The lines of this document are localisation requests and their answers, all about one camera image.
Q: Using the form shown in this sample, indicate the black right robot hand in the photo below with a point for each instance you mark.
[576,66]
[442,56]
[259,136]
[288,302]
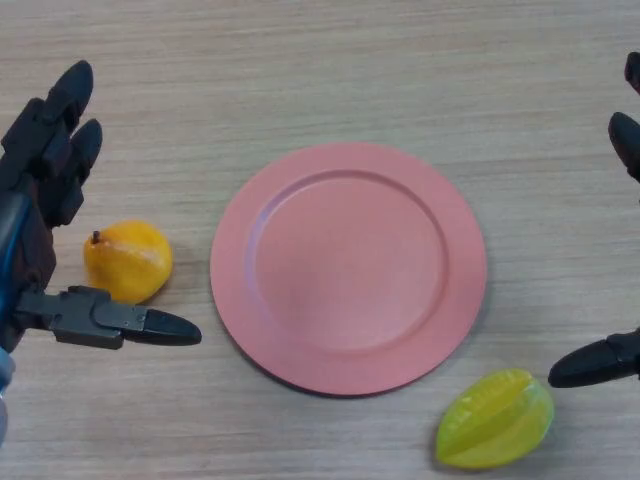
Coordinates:
[600,362]

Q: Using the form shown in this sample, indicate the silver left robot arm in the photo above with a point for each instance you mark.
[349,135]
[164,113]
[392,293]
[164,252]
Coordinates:
[4,395]

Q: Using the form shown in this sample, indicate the orange yellow pear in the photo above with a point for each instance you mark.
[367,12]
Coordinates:
[127,260]

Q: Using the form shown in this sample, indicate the yellow green starfruit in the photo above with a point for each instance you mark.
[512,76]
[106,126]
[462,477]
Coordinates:
[495,422]

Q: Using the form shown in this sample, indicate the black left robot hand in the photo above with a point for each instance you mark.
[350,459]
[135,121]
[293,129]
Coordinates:
[35,165]

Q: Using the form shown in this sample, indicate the pink round plate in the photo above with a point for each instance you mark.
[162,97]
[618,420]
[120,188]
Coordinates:
[350,270]

